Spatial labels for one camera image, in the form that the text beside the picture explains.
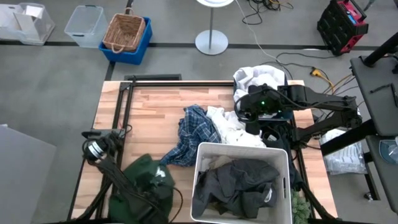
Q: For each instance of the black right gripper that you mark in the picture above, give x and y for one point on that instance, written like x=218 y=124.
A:
x=261 y=104

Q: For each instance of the white garment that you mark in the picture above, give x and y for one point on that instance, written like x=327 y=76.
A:
x=233 y=129

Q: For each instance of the white shirt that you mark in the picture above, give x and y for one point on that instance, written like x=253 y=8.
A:
x=255 y=76

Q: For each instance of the white woven plastic basket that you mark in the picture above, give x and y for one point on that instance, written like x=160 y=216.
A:
x=287 y=168

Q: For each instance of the blue plaid shirt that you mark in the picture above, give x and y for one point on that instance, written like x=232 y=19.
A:
x=196 y=133

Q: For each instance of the dark grey garment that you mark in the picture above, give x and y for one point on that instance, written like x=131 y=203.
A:
x=236 y=186

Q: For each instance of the dark green garment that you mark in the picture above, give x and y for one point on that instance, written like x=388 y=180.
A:
x=136 y=168

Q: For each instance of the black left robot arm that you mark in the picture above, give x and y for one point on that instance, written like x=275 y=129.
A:
x=124 y=189

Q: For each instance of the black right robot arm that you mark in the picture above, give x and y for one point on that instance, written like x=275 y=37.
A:
x=326 y=101

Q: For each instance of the navy blue bin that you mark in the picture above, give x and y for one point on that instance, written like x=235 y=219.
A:
x=281 y=116

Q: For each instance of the yellow power plug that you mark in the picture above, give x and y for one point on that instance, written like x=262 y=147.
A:
x=316 y=73

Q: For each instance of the green artificial plant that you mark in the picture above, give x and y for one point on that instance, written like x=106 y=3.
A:
x=300 y=208

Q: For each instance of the white lamp floor stand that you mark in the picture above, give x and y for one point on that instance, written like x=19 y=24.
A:
x=211 y=42

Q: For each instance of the white plastic bag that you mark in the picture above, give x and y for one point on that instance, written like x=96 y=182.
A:
x=345 y=160

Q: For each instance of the grey side desk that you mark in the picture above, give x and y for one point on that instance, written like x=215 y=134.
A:
x=376 y=102

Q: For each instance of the red and black toolbox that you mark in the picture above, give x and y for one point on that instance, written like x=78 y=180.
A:
x=340 y=28

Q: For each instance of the pale blue device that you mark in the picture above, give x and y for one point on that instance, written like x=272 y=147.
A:
x=390 y=152

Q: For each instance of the blue plastic tub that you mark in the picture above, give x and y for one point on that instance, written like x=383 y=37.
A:
x=130 y=57

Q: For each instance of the black pole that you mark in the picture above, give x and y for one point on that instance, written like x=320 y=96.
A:
x=381 y=51

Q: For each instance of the wicker basket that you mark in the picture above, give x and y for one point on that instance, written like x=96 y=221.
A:
x=124 y=31

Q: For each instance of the empty clear plastic bin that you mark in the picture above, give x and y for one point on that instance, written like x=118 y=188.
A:
x=85 y=26

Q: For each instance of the grey panel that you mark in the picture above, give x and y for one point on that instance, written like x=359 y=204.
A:
x=25 y=177

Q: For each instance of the clear bin with papers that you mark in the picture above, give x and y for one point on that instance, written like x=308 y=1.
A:
x=28 y=25

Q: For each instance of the black metal table frame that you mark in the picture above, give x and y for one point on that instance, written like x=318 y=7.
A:
x=186 y=83

